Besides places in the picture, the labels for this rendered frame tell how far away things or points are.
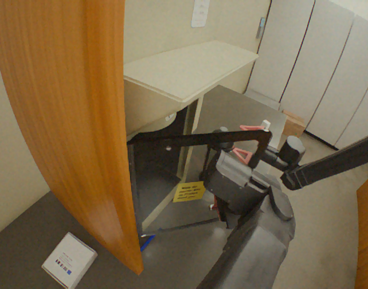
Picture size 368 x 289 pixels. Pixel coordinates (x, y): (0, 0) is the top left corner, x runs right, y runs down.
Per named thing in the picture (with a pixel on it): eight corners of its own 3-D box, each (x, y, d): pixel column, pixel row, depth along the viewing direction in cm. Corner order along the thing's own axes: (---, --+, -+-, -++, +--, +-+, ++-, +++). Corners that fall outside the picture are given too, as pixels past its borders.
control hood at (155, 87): (110, 132, 29) (104, 70, 22) (208, 75, 50) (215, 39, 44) (171, 171, 25) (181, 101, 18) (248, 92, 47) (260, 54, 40)
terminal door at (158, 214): (135, 235, 57) (121, 140, 31) (223, 218, 66) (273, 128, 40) (136, 237, 57) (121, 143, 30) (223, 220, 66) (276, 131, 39)
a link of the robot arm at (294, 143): (289, 191, 55) (303, 179, 58) (307, 171, 47) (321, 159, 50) (265, 164, 62) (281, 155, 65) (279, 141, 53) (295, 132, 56)
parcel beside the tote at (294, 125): (276, 130, 293) (282, 116, 274) (277, 121, 316) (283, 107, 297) (297, 141, 283) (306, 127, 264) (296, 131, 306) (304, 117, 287)
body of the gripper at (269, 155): (264, 132, 63) (284, 141, 60) (254, 153, 70) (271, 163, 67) (259, 141, 58) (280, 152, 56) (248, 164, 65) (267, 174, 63)
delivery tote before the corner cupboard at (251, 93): (236, 113, 314) (241, 96, 292) (243, 104, 342) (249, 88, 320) (268, 129, 293) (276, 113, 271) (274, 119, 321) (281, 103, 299)
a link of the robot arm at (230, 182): (253, 256, 25) (296, 221, 21) (184, 223, 24) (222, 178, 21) (250, 205, 35) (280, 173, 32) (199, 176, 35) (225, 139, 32)
